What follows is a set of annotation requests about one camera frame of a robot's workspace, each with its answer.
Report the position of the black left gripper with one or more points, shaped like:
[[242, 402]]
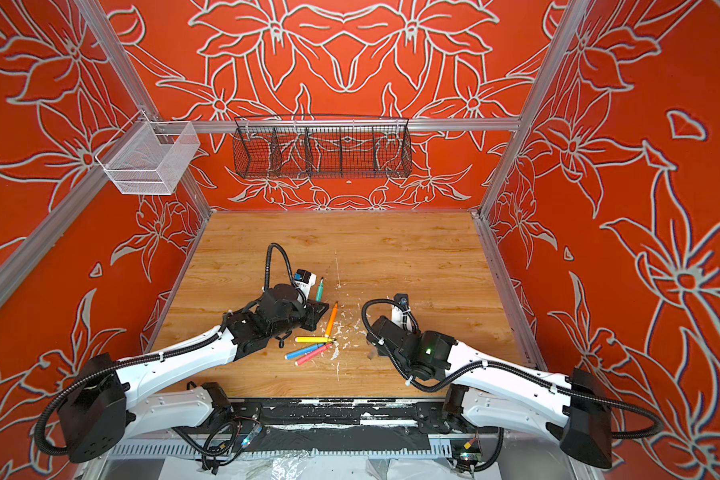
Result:
[[313, 314]]

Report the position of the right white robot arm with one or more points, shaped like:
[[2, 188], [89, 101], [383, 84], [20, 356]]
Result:
[[483, 391]]

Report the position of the blue marker pen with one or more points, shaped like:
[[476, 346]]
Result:
[[302, 352]]

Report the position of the aluminium frame rails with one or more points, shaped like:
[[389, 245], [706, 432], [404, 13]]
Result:
[[84, 63]]

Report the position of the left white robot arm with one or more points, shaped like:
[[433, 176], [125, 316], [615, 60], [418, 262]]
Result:
[[97, 408]]

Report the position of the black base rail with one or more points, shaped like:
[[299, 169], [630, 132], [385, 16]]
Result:
[[258, 428]]

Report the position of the green marker pen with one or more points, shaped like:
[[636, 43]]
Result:
[[320, 290]]

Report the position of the yellow marker pen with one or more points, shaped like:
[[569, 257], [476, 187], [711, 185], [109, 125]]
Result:
[[314, 340]]

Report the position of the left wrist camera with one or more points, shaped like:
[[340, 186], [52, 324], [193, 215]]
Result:
[[304, 280]]

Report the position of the black wire basket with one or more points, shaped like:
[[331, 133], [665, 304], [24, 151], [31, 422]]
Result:
[[333, 147]]

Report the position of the white wire basket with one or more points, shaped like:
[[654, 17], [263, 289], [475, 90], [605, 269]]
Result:
[[146, 157]]

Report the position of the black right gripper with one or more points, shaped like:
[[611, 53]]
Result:
[[378, 352]]

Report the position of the orange marker pen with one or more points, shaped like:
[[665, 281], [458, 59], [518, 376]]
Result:
[[332, 319]]

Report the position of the pink marker pen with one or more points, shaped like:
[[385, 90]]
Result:
[[319, 351]]

